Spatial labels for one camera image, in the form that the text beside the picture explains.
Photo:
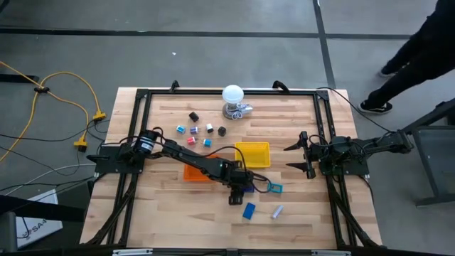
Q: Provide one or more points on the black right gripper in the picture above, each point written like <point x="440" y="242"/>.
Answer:
<point x="308" y="156"/>

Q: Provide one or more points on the black bar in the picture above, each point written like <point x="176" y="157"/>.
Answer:
<point x="35" y="209"/>

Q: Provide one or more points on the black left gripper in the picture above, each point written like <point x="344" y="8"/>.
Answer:
<point x="236" y="185"/>

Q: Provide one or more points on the white bulb lamp with base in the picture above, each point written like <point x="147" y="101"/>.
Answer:
<point x="232" y="94"/>

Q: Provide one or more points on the small white black spool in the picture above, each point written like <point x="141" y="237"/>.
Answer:
<point x="209" y="128"/>

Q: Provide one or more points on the small red white spool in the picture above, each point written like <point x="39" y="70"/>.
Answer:
<point x="191" y="141"/>

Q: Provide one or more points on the blue rectangular box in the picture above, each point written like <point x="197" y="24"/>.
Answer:
<point x="249" y="210"/>

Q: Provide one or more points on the teal binder clip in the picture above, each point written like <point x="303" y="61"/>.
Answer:
<point x="278" y="188"/>

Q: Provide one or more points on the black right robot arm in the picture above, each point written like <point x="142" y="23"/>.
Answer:
<point x="355" y="147"/>

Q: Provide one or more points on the black aluminium table frame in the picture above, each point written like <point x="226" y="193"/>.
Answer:
<point x="321" y="117"/>

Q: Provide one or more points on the dark blue small object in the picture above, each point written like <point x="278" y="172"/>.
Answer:
<point x="250" y="188"/>

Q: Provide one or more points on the grey side table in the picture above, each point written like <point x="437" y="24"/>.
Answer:
<point x="437" y="160"/>

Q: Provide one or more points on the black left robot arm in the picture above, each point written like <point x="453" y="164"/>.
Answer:
<point x="199" y="160"/>

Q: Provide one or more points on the small blue white spool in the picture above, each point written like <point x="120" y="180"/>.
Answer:
<point x="181" y="129"/>
<point x="207" y="143"/>

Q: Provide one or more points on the small black cylinder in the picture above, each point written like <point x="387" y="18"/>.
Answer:
<point x="193" y="116"/>

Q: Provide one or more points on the white eraser stick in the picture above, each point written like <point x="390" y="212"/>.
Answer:
<point x="277" y="211"/>

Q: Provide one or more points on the orange plastic basket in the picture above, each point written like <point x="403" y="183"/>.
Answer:
<point x="193" y="174"/>

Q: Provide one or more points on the white printed box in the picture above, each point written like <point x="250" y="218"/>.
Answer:
<point x="39" y="224"/>

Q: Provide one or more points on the yellow plastic basket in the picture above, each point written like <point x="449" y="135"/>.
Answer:
<point x="257" y="154"/>

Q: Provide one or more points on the person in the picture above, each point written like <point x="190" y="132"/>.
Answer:
<point x="419" y="60"/>

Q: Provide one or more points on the small purple white spool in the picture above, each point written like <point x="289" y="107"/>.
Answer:
<point x="193" y="130"/>

